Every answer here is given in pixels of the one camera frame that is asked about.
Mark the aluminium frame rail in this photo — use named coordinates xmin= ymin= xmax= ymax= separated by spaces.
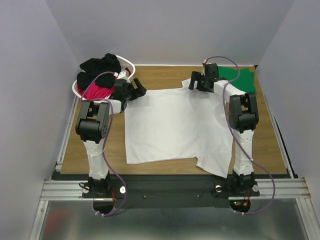
xmin=39 ymin=96 xmax=312 ymax=201

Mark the white t-shirt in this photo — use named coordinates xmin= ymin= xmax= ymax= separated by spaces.
xmin=124 ymin=79 xmax=233 ymax=178

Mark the white plastic basket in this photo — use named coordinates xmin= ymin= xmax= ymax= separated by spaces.
xmin=71 ymin=55 xmax=136 ymax=98

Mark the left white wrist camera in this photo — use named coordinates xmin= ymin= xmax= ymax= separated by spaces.
xmin=117 ymin=70 xmax=131 ymax=83

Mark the pink t-shirt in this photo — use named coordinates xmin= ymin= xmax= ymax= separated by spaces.
xmin=83 ymin=83 xmax=115 ymax=100

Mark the black t-shirt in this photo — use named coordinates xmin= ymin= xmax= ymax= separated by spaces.
xmin=76 ymin=53 xmax=122 ymax=91

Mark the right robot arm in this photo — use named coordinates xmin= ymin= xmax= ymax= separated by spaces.
xmin=188 ymin=62 xmax=259 ymax=195

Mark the folded green t-shirt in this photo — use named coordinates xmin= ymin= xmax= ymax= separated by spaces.
xmin=218 ymin=66 xmax=256 ymax=93

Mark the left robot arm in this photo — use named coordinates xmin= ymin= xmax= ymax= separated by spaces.
xmin=75 ymin=78 xmax=147 ymax=198

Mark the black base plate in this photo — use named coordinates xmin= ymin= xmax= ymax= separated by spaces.
xmin=80 ymin=174 xmax=260 ymax=209

